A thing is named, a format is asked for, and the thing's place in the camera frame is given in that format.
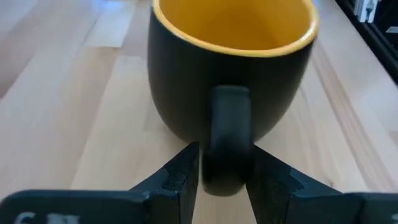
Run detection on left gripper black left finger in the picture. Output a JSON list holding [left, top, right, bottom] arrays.
[[0, 141, 200, 224]]

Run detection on silver metal part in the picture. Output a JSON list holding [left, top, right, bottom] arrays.
[[353, 0, 382, 24]]

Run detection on black table edge rail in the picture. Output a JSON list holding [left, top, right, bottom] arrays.
[[334, 0, 398, 85]]

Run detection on black mug yellow interior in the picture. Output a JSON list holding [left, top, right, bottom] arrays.
[[146, 0, 320, 197]]

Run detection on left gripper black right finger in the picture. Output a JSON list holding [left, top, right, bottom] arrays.
[[245, 144, 398, 224]]

